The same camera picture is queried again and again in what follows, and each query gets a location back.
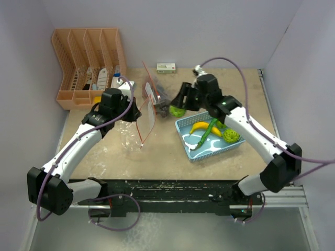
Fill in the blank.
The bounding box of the clear zip top bag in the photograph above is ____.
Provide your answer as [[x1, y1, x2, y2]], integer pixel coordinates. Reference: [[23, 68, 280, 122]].
[[118, 96, 156, 152], [141, 61, 174, 118]]

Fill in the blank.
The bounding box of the yellow-green custard apple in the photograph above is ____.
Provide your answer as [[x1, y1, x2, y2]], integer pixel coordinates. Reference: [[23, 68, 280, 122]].
[[222, 129, 240, 144]]

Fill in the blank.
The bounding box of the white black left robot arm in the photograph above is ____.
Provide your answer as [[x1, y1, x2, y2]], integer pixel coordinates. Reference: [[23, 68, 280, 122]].
[[27, 88, 141, 215]]

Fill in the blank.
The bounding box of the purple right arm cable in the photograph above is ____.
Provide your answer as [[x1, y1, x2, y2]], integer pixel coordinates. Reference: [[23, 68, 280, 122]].
[[200, 57, 335, 225]]

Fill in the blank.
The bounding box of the white bottle in organizer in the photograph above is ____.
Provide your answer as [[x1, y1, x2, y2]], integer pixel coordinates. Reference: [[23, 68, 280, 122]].
[[96, 68, 107, 90]]

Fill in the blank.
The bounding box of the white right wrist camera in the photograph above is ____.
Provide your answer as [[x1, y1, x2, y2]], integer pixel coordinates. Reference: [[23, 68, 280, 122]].
[[192, 65, 207, 87]]

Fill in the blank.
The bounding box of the green chili pepper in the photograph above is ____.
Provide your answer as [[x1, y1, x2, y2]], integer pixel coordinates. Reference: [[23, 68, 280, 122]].
[[193, 118, 218, 151]]

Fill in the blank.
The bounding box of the light blue plastic basket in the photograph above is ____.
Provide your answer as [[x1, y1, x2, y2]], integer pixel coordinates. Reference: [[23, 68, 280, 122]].
[[175, 112, 245, 162]]

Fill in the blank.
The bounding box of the yellow banana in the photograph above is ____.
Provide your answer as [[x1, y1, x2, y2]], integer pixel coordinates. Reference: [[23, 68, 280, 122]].
[[189, 121, 222, 137]]

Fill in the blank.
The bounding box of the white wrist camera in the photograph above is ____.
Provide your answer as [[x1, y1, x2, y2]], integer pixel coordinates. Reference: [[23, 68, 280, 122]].
[[192, 65, 207, 87], [117, 80, 131, 97]]

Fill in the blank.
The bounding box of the aluminium rail frame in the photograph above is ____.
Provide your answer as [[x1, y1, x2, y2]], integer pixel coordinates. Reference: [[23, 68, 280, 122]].
[[259, 68, 320, 250]]

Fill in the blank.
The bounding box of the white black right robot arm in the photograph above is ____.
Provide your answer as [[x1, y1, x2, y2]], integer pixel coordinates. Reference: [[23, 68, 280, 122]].
[[171, 74, 302, 204]]

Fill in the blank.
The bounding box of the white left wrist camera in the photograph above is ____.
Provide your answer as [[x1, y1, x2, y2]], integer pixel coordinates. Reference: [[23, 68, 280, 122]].
[[117, 80, 131, 97]]

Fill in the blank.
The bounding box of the yellow block in organizer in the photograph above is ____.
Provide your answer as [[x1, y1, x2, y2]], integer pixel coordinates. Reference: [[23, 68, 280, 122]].
[[94, 96, 102, 104]]

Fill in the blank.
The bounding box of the black metal base frame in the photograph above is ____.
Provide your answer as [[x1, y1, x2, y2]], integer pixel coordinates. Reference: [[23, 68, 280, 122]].
[[78, 179, 263, 219]]

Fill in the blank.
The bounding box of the orange plastic file organizer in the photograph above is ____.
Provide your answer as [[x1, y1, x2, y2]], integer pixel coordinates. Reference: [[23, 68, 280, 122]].
[[51, 28, 127, 110]]

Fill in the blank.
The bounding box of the green custard apple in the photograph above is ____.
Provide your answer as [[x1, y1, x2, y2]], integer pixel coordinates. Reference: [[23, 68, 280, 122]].
[[216, 121, 227, 129], [169, 105, 186, 118]]

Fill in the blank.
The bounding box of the white blue box in organizer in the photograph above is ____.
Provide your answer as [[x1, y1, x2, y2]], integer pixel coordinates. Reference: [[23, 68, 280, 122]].
[[110, 65, 121, 88]]

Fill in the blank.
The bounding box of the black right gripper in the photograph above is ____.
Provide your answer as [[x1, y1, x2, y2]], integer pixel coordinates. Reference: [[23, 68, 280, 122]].
[[172, 82, 210, 112]]

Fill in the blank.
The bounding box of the small green white box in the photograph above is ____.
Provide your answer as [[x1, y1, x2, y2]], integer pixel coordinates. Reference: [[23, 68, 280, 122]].
[[157, 63, 176, 74]]

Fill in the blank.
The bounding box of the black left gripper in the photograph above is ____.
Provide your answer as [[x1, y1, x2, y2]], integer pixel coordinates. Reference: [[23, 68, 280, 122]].
[[112, 96, 141, 123]]

